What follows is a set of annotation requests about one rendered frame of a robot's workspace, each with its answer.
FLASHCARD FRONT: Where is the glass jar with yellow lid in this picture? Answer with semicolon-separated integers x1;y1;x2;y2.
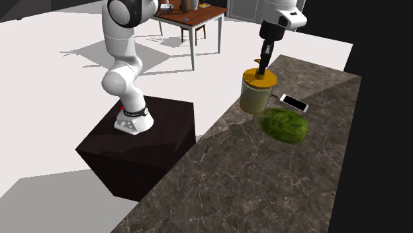
239;58;278;115

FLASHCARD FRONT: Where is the dark robot stand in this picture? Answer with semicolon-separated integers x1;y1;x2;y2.
75;95;197;203

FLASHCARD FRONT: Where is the green lettuce head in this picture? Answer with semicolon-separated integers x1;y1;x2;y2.
253;108;310;146

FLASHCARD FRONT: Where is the brown wooden chair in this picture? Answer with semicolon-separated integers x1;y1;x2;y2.
180;23;207;46

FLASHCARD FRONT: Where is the white smartphone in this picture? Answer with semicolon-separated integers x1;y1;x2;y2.
279;93;310;113

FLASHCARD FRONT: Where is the small grey pen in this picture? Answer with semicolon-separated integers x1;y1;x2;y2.
199;146;210;164

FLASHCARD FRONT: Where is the wooden table with white legs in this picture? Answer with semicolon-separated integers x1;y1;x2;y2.
151;0;229;71

